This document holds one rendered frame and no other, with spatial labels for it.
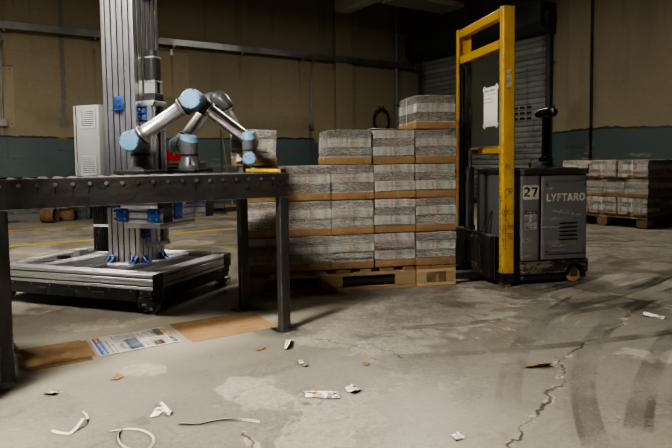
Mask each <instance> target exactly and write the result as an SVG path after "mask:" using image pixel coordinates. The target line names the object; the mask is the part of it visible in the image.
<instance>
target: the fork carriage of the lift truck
mask: <svg viewBox="0 0 672 448"><path fill-rule="evenodd" d="M453 231H456V237H457V238H456V241H455V243H456V247H455V250H456V251H455V254H456V256H455V257H456V263H454V264H462V265H464V266H465V269H467V270H471V269H474V270H476V271H479V275H481V276H483V277H486V278H488V279H490V278H494V279H495V235H494V234H490V233H486V232H483V231H479V230H475V229H471V228H467V227H463V226H459V225H457V226H456V230H453Z"/></svg>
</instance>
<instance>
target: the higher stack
mask: <svg viewBox="0 0 672 448"><path fill-rule="evenodd" d="M455 99H456V98H455V96H451V95H416V96H412V97H410V98H408V99H407V98H406V99H404V100H401V101H400V103H399V104H400V105H399V114H398V115H399V124H400V125H404V124H406V125H407V124H409V123H413V122H455V121H456V112H455V105H456V104H455V101H456V100H455ZM400 125H399V126H400ZM451 129H455V128H416V129H413V130H414V131H415V132H414V134H413V135H414V139H413V140H414V144H413V145H414V154H413V155H414V157H429V156H454V155H456V151H455V150H456V138H455V136H456V135H455V134H456V131H455V130H451ZM412 164H414V165H415V168H414V169H415V171H414V173H413V174H414V180H415V181H416V182H415V184H416V188H415V191H416V197H412V198H414V199H416V200H415V203H416V204H415V225H428V224H452V223H455V222H456V221H455V220H456V219H455V218H456V217H455V214H456V212H455V211H456V208H455V207H456V205H455V198H454V196H447V197H417V191H427V190H455V189H456V187H455V186H456V180H455V179H456V178H455V177H456V174H455V172H454V171H455V164H449V163H412ZM413 232H414V235H415V236H414V239H415V246H416V247H415V258H416V265H412V266H414V268H415V270H416V286H433V285H450V284H456V264H454V263H451V264H432V265H417V259H426V258H447V257H455V256H456V254H455V251H456V250H455V247H456V243H455V241H456V238H457V237H456V231H453V230H436V231H413Z"/></svg>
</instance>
